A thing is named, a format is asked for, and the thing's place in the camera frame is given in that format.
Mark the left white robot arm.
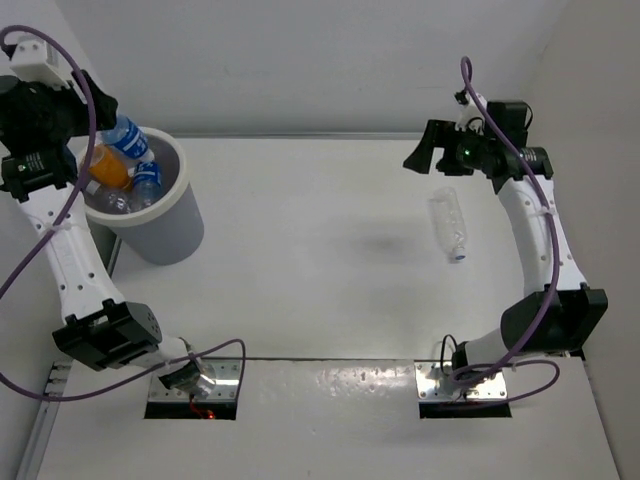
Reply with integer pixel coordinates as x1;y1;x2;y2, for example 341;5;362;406
1;72;216;397

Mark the blue label water bottle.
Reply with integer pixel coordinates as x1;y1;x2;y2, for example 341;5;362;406
132;161;162;211
100;114;155;162

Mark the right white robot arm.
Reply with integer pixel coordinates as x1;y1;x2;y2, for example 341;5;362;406
403;100;608;386

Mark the metal base plate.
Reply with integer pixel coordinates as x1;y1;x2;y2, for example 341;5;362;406
414;361;507;405
148;358;242;403

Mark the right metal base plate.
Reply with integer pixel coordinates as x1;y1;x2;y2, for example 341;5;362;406
414;361;507;405

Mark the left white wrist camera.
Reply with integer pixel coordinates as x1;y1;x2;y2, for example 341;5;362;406
9;36;67;90

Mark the white round plastic bin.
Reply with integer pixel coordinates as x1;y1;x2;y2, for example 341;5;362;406
85;127;204;265

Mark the orange juice bottle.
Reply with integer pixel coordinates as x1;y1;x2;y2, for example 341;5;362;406
89;144;133;192

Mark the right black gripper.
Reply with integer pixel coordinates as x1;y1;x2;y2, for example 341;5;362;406
405;119;494;176

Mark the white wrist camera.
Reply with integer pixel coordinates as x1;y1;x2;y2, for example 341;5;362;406
9;36;67;90
454;90;484;130

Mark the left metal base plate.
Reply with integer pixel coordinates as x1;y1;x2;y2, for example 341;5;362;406
148;358;242;403

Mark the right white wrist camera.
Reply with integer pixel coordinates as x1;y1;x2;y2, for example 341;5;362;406
454;90;484;130

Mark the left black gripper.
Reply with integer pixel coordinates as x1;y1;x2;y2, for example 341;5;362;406
16;71;115;144

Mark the apple juice labelled clear bottle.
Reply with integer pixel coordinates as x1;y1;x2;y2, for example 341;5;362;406
94;187;132;215

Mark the clear bottle blue white cap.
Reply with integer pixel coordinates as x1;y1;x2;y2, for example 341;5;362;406
84;180;104;196

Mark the clear crushed bottle white cap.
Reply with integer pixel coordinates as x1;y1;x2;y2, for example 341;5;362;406
429;187;468;262

